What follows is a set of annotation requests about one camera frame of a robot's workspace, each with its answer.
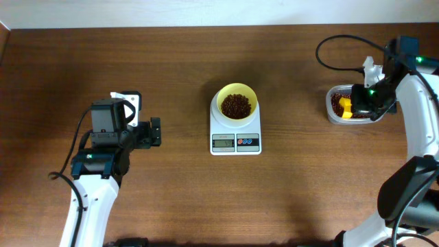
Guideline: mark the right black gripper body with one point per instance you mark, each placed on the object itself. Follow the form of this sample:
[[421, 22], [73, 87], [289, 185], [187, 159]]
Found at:
[[359, 99]]

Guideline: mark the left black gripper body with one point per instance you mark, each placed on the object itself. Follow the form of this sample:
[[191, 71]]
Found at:
[[151, 131]]

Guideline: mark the yellow plastic measuring scoop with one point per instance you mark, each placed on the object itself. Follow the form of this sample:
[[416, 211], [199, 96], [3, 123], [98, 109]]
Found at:
[[345, 108]]

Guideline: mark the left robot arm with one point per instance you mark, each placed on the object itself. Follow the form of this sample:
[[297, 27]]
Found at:
[[102, 159]]

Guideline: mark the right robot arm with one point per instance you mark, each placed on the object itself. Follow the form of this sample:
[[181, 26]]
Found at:
[[407, 206]]

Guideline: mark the white digital kitchen scale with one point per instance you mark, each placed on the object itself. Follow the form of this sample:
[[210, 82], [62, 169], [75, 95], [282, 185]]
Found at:
[[230, 136]]

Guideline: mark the pale yellow plastic bowl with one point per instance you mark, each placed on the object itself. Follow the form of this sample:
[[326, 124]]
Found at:
[[238, 88]]

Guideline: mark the clear plastic food container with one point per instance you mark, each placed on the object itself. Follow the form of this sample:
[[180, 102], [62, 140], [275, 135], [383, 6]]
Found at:
[[333, 108]]

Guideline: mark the red adzuki beans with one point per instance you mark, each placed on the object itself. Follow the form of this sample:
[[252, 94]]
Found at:
[[236, 106]]

